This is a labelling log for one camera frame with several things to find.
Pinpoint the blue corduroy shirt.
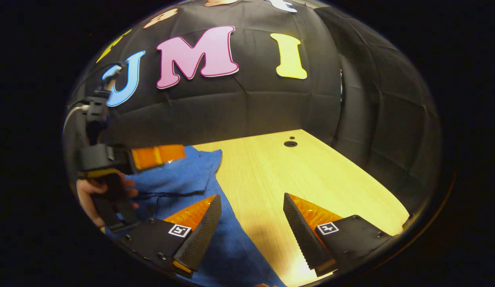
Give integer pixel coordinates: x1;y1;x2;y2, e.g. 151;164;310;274
104;145;288;287

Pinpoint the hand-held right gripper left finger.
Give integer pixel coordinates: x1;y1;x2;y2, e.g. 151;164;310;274
122;194;223;278

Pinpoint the white cable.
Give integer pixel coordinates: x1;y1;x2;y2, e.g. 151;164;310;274
62;104;90;137

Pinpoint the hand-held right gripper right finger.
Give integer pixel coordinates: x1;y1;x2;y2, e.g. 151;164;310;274
283;193;393;277

